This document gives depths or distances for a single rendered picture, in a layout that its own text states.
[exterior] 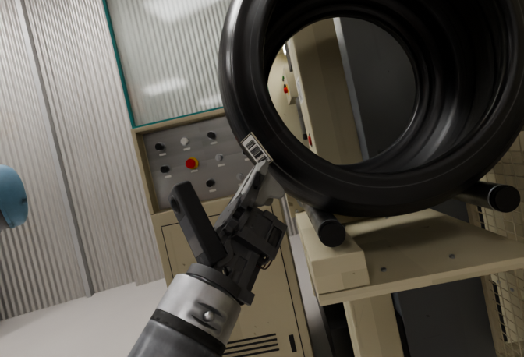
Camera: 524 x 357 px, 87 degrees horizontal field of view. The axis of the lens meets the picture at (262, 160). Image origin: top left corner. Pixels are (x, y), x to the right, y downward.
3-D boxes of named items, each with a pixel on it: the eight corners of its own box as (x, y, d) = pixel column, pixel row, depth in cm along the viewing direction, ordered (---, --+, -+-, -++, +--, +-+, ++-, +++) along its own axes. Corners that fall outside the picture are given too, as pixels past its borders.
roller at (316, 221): (316, 204, 80) (299, 206, 80) (313, 189, 80) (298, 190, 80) (348, 246, 45) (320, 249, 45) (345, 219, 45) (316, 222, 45)
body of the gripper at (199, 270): (265, 233, 45) (231, 308, 38) (221, 203, 44) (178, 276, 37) (290, 220, 39) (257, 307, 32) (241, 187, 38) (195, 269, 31)
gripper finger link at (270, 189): (287, 177, 48) (267, 221, 42) (260, 157, 47) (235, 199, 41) (297, 170, 45) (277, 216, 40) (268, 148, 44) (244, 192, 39)
